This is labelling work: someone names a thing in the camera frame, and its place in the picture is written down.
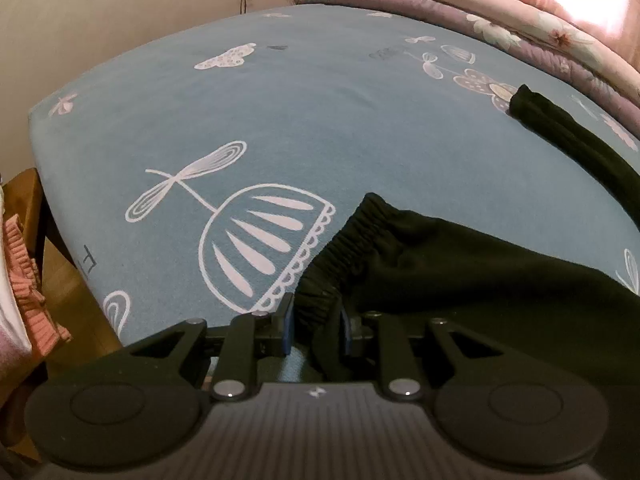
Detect pink ruffled cloth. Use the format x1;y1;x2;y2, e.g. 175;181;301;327
0;175;73;376

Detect black pants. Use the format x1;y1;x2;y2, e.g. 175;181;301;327
295;84;640;386

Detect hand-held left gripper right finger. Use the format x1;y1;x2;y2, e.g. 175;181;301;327
340;305;521;403

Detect folded floral quilt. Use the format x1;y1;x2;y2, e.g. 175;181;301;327
292;0;640;151

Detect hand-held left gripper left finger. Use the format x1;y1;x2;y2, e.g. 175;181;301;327
115;292;296;402

